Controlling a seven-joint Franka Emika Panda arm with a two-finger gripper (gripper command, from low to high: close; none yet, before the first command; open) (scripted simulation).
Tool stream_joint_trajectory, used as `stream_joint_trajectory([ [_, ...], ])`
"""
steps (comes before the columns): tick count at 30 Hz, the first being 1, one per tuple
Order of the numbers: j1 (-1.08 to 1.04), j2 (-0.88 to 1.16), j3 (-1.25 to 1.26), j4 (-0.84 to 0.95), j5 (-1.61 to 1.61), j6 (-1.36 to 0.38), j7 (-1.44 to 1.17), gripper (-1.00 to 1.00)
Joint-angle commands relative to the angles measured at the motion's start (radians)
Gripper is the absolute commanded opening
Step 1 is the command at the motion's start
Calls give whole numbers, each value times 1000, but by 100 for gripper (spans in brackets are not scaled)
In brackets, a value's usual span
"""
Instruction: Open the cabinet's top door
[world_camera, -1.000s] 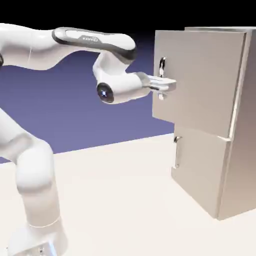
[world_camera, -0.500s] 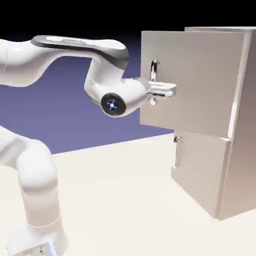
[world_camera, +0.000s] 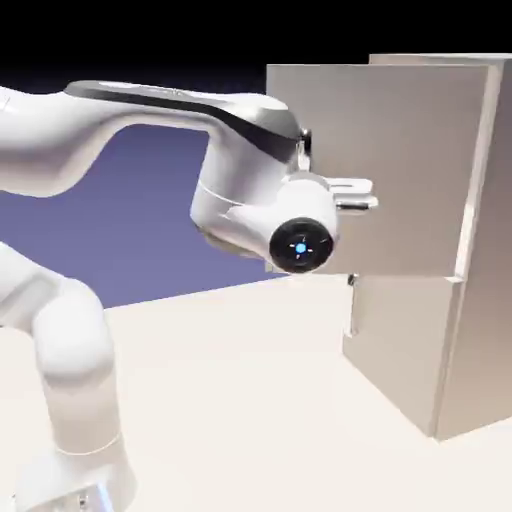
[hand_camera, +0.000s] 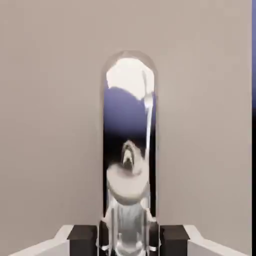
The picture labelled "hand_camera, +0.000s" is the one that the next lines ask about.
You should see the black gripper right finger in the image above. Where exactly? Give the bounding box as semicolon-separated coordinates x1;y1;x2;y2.
159;224;251;256

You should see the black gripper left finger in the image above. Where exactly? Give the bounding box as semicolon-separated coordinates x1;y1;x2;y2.
7;224;100;256

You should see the curved shiny metal handle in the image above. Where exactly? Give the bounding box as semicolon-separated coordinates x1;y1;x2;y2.
96;49;162;256

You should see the beige cabinet door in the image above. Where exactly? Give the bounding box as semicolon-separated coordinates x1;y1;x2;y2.
0;0;253;256

